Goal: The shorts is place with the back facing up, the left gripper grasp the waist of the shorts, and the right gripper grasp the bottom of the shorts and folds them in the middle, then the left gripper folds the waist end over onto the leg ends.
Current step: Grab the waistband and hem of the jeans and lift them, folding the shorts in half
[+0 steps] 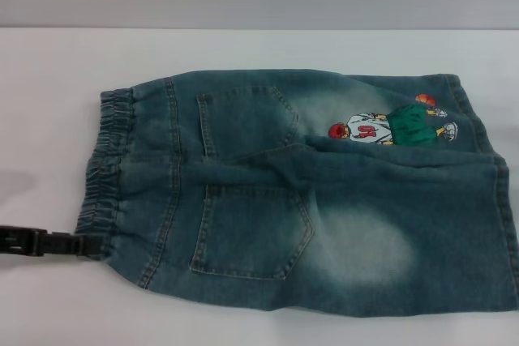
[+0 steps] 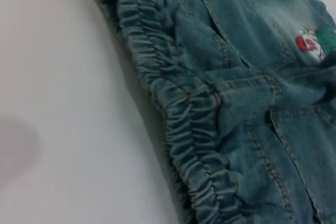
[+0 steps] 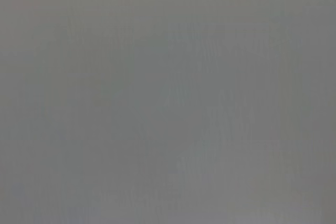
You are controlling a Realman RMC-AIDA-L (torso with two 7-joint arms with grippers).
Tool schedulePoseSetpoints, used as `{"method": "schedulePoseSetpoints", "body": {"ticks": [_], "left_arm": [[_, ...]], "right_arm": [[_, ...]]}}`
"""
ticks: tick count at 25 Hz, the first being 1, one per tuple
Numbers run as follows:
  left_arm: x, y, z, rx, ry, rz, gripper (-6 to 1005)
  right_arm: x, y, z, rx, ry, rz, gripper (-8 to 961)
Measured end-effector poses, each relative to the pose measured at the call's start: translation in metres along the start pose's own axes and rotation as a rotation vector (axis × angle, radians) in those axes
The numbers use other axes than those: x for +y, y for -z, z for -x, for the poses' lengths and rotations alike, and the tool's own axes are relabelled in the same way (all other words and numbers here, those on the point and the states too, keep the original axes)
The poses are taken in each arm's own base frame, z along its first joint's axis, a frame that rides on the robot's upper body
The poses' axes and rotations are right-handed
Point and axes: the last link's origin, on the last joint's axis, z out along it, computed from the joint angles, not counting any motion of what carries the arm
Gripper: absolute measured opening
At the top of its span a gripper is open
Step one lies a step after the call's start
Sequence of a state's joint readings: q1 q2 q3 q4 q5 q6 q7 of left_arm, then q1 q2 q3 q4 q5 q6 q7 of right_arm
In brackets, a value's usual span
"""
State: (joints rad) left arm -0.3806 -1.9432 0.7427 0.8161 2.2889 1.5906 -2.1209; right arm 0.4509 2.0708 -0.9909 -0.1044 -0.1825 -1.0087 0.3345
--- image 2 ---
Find blue denim shorts with embroidery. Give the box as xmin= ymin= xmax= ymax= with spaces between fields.
xmin=94 ymin=0 xmax=336 ymax=224

